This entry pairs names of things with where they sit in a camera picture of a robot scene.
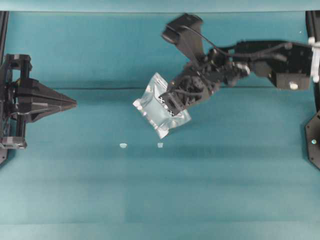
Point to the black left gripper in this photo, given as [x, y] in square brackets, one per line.
[14, 84]

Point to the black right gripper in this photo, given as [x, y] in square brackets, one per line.
[191, 87]

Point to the silver zip bag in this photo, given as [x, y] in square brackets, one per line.
[155, 111]

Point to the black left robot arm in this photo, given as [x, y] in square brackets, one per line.
[23, 99]

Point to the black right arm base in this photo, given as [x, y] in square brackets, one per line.
[312, 134]

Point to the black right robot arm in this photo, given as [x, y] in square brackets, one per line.
[288, 65]

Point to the small white tape piece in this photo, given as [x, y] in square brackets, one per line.
[123, 145]
[160, 145]

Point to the teal table cloth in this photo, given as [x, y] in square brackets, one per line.
[239, 170]

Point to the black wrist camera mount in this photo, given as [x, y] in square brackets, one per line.
[185, 33]

